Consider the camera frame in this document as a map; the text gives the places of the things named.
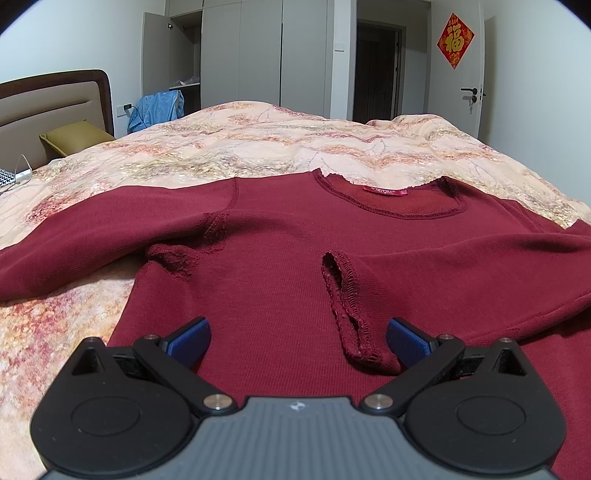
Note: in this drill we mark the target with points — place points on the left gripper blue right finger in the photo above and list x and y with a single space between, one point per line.
427 361

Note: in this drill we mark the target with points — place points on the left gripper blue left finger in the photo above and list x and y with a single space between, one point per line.
171 358

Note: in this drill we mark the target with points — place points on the dark red long-sleeve shirt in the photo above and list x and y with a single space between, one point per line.
299 276

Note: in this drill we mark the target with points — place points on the blue clothes pile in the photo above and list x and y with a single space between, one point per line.
157 108

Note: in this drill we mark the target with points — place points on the floral peach quilt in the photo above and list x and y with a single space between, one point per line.
236 139

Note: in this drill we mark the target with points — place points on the olive green pillow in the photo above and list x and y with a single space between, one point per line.
74 138

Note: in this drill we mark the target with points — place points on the white room door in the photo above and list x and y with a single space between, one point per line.
445 97

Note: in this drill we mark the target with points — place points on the padded bed headboard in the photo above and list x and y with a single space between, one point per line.
36 105

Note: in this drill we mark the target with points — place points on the grey built-in wardrobe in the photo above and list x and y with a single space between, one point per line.
278 52

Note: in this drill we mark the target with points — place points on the red fu door decoration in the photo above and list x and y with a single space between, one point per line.
455 40

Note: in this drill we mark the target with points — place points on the white charger with cable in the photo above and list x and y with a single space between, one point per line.
25 175

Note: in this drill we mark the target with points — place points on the black door handle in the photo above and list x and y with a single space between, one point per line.
473 95

